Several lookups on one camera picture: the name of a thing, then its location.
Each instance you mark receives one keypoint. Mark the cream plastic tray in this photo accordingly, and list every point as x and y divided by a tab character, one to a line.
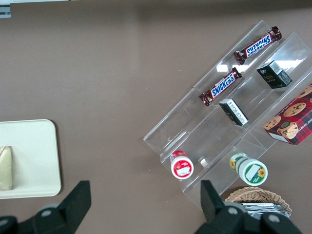
34	158

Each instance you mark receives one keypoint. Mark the Snickers chocolate bar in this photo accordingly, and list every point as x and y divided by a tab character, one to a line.
258	45
221	85

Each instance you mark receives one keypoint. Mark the triangular sandwich wedge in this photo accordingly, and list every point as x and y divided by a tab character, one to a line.
6	168

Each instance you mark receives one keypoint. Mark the small black carton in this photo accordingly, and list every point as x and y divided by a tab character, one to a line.
274	75
234	112

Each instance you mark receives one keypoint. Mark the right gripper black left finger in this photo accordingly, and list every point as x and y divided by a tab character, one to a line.
70	207

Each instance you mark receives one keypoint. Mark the green lidded cup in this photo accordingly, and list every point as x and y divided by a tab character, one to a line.
249	169

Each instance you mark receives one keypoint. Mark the tan wicker basket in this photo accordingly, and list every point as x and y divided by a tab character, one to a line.
253	193

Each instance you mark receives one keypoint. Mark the grey table edge clamp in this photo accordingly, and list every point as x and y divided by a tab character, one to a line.
5	12

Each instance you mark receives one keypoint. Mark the red plaid cookie box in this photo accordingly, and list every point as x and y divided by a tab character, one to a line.
292	124

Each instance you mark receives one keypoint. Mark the clear acrylic stepped stand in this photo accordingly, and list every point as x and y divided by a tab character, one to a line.
195	136

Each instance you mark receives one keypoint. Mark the red lidded cup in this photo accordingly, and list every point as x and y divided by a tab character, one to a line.
181	167

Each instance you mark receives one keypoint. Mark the stacked aluminium foil trays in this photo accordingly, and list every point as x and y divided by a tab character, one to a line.
260	207

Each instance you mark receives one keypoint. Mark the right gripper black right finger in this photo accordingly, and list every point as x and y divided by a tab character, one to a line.
214	207

